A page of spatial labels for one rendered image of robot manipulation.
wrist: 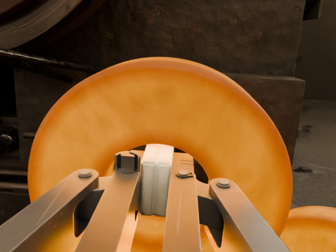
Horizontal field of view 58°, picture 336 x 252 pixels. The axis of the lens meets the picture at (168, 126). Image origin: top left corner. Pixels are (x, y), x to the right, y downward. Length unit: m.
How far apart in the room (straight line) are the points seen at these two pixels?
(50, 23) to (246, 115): 0.29
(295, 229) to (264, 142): 0.15
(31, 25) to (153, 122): 0.28
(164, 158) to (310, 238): 0.18
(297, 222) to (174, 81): 0.19
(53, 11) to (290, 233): 0.34
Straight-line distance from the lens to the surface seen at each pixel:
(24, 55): 0.38
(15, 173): 0.54
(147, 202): 0.16
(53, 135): 0.18
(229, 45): 0.53
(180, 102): 0.16
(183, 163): 0.17
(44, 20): 0.40
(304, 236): 0.30
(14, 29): 0.42
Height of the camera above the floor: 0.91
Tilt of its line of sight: 15 degrees down
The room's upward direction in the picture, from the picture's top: 3 degrees clockwise
